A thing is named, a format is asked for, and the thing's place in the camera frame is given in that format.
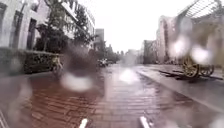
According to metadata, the glass-roofed building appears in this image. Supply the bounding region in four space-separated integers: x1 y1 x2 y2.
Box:
173 0 224 68

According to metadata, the dark green hedge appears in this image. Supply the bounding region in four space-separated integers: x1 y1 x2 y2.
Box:
0 47 63 76

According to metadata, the wooden wheeled cart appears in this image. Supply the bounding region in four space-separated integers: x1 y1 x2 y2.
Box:
159 55 224 81

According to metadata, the tree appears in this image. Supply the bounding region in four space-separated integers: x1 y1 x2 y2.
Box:
33 0 99 54

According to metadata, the wet red brick path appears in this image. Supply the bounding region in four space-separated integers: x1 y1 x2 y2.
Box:
0 63 224 128

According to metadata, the vehicle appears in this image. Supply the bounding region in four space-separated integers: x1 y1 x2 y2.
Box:
97 58 110 68

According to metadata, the robot's own part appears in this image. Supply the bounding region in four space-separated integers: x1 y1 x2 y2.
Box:
139 115 151 128
78 118 89 128

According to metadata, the tall brown building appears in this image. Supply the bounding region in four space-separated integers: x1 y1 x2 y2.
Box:
155 14 178 64

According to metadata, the grey paved strip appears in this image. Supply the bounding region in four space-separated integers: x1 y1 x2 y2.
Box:
135 63 224 113

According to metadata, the grey stone building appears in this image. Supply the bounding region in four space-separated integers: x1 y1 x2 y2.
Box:
0 0 96 52

